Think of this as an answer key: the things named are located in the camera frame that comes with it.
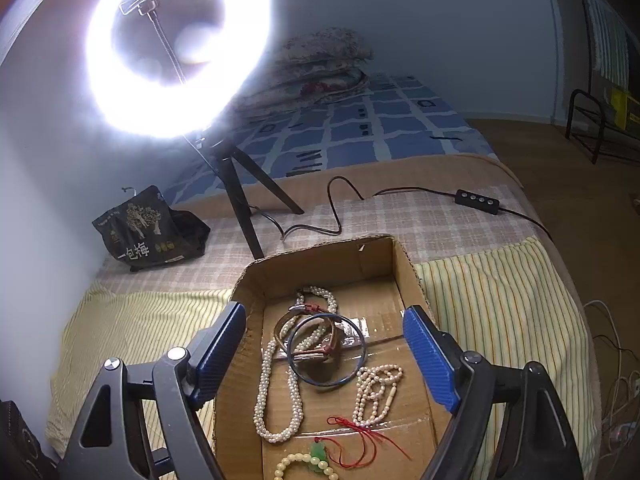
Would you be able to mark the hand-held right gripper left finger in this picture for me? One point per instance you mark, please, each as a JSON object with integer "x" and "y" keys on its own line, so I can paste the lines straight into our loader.
{"x": 220, "y": 355}

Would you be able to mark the yellow box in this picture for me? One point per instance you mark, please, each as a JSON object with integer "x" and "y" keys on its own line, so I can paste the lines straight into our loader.
{"x": 620, "y": 110}

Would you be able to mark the dark blue bangle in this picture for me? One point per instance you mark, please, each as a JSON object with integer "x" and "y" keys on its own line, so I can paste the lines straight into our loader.
{"x": 291, "y": 355}

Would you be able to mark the black tripod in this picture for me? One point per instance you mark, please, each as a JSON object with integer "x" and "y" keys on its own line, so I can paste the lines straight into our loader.
{"x": 240, "y": 200}

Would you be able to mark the blue checked bedsheet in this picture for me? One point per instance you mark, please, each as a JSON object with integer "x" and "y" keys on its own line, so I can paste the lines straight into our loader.
{"x": 350, "y": 130}

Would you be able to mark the cardboard box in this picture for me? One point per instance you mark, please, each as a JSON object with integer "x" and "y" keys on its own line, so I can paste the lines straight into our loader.
{"x": 380, "y": 280}

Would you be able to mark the beige plaid blanket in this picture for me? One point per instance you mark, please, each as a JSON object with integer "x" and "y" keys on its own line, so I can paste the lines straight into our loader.
{"x": 425, "y": 225}

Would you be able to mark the yellow striped blanket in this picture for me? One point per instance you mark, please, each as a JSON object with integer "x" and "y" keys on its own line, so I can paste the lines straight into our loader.
{"x": 500, "y": 310}

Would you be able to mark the black metal frame rack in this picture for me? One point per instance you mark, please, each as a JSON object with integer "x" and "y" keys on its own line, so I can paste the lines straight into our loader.
{"x": 572, "y": 115}

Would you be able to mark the striped hanging garment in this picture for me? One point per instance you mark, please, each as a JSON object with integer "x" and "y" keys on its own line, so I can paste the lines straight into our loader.
{"x": 610, "y": 35}

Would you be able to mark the folded floral quilt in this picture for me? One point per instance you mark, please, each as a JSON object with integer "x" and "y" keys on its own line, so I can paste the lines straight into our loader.
{"x": 320, "y": 55}

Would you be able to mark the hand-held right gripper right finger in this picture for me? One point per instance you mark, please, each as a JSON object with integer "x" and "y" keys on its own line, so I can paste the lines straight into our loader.
{"x": 430, "y": 355}

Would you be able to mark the black printed snack bag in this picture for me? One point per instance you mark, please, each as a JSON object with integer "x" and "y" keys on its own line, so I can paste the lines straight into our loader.
{"x": 145, "y": 235}

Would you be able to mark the wooden door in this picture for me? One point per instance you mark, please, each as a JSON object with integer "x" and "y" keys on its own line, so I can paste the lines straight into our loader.
{"x": 565, "y": 60}

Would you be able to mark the white power strip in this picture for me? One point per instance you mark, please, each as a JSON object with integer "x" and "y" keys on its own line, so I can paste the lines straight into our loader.
{"x": 627, "y": 430}

